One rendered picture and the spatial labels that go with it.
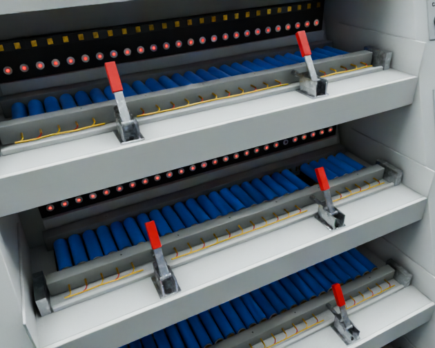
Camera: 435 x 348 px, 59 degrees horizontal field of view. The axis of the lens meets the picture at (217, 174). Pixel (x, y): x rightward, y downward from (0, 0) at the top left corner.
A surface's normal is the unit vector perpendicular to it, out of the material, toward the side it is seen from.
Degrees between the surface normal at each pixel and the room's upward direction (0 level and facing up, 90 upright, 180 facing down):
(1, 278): 90
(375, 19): 90
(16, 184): 111
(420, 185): 90
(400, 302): 20
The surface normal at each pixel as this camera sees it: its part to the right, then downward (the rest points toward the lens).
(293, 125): 0.44, 0.46
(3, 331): 0.39, 0.13
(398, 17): -0.90, 0.26
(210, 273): -0.04, -0.85
